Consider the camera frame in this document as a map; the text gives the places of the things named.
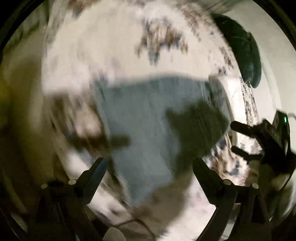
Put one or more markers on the folded white pants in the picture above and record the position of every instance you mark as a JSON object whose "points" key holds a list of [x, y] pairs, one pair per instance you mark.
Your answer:
{"points": [[233, 90]]}

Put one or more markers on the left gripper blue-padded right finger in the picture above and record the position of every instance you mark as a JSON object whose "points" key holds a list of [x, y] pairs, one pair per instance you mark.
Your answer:
{"points": [[214, 187]]}

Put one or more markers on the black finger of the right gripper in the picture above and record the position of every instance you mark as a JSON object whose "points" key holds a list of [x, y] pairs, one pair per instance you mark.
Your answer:
{"points": [[245, 155], [250, 131]]}

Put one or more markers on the floral bed blanket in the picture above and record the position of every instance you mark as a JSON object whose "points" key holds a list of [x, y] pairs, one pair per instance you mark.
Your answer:
{"points": [[112, 42]]}

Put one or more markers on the dark green bundled blanket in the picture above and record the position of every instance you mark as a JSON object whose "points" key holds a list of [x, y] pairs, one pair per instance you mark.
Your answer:
{"points": [[244, 48]]}

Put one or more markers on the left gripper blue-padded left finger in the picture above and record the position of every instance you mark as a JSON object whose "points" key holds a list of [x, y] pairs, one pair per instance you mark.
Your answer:
{"points": [[89, 180]]}

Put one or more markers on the blue denim shorts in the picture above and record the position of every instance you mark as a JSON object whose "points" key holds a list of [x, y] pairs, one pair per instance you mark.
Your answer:
{"points": [[157, 126]]}

